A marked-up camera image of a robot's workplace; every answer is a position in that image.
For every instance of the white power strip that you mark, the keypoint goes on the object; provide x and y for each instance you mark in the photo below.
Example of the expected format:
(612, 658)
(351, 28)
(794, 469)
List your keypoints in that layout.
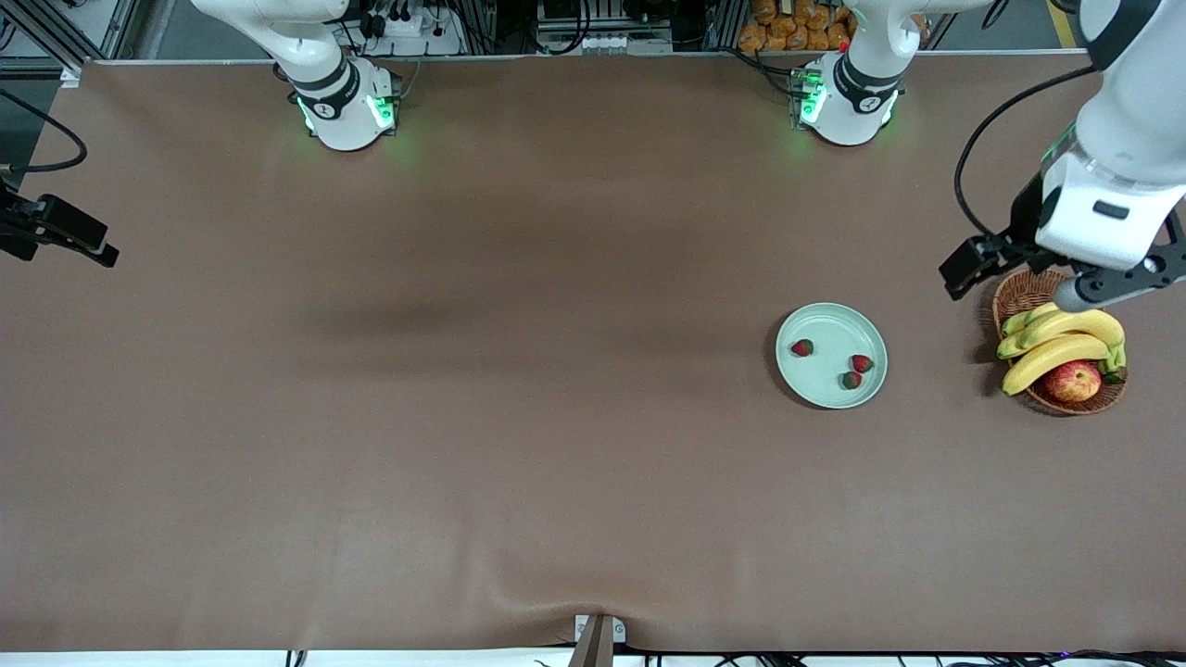
(408, 28)

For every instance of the greenish yellow banana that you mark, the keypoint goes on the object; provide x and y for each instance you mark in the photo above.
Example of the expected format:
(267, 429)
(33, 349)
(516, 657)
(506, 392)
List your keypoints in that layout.
(1016, 322)

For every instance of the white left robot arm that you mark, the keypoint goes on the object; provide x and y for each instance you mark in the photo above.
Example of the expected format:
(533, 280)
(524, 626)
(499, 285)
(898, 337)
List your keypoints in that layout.
(852, 102)

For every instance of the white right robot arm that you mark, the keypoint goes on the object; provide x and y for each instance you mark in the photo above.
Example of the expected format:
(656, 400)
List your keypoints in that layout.
(343, 111)

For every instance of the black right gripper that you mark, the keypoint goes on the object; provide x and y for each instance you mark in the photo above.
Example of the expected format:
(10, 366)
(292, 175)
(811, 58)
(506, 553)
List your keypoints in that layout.
(20, 225)

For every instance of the silver table bracket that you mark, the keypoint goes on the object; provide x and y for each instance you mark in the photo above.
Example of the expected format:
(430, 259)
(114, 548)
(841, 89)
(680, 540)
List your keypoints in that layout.
(619, 632)

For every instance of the white terminal block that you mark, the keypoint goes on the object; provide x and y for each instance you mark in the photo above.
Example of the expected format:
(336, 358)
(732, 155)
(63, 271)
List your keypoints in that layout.
(611, 43)

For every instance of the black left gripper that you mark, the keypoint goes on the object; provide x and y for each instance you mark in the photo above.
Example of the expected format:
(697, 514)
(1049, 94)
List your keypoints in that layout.
(1025, 219)

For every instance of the red yellow apple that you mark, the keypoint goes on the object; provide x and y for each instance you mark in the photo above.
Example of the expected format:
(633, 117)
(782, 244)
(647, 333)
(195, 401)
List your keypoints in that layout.
(1073, 382)

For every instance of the brown table mat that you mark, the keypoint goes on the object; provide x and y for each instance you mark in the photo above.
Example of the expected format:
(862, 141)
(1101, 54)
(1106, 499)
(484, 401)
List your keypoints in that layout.
(556, 278)

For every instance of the brown wooden bar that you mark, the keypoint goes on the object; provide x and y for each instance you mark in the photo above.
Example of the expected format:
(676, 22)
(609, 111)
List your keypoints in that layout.
(593, 648)

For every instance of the orange bread rolls pile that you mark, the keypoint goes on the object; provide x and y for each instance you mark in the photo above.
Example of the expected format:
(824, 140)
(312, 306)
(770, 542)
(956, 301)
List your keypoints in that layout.
(788, 23)

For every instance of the aluminium frame profile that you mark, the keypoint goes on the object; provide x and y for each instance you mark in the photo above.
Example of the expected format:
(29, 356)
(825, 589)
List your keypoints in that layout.
(56, 42)

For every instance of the long yellow banana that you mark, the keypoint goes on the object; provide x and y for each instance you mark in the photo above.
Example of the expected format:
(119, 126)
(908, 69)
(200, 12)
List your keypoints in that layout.
(1084, 322)
(1047, 358)

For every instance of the red strawberry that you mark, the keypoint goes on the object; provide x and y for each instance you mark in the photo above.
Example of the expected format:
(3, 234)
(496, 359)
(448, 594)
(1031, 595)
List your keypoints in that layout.
(851, 380)
(801, 348)
(862, 363)

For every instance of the brown wicker basket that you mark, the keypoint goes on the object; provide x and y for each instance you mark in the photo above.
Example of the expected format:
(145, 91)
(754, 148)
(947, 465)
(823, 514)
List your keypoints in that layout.
(1019, 296)

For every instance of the pale green round plate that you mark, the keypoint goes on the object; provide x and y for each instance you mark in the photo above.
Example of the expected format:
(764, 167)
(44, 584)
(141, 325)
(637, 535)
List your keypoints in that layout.
(825, 380)

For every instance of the black electronics box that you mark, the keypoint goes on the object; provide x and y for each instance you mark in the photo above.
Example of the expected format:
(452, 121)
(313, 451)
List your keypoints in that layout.
(565, 9)

